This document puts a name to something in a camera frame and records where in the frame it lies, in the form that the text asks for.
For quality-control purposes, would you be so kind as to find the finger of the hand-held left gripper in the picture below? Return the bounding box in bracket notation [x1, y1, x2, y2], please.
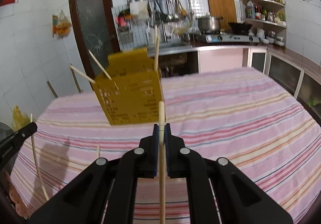
[11, 122, 38, 141]

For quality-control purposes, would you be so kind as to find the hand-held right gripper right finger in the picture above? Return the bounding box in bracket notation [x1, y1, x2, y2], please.
[164, 123, 294, 224]

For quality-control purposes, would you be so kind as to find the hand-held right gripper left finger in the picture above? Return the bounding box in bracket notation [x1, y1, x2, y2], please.
[29, 124, 161, 224]

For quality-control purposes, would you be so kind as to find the yellow perforated utensil holder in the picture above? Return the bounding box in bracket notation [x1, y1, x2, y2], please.
[93, 47, 165, 126]

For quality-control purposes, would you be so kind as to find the row of hanging kitchen utensils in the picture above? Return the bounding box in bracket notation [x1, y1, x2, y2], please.
[148, 0, 188, 22]

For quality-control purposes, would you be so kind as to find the crumpled yellow plastic bag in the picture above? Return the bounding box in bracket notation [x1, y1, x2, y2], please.
[11, 105, 32, 131]

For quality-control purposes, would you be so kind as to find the wooden stick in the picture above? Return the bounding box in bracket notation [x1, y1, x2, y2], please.
[47, 81, 58, 98]

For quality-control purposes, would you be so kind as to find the pink striped tablecloth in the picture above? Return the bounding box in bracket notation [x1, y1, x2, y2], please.
[10, 67, 316, 224]

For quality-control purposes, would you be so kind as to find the hanging yellow plastic bag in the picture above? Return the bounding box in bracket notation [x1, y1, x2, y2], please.
[52, 11, 72, 39]

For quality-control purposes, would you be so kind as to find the white soap bottle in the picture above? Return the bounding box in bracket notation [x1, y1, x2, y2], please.
[146, 24, 156, 44]

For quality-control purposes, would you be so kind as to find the brown frosted glass door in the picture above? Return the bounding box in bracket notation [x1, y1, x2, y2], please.
[68, 0, 121, 93]

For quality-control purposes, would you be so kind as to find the steel gas stove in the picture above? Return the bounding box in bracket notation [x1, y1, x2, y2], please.
[204, 31, 260, 44]

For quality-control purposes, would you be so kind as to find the steel cooking pot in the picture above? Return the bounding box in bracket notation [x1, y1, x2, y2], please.
[197, 14, 223, 32]

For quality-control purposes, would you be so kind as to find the black wok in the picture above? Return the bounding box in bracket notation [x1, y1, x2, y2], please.
[228, 21, 253, 34]

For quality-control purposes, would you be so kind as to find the white hanging cloth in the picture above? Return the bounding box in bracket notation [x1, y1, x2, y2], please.
[129, 1, 148, 17]

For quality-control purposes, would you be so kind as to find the rectangular wooden cutting board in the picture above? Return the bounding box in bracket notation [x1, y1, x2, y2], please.
[206, 0, 237, 30]

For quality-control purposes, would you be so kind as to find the large oil bottle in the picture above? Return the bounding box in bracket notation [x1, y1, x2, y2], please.
[246, 1, 256, 19]

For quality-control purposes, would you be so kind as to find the white corner shelf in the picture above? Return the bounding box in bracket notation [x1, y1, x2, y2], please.
[238, 0, 287, 47]

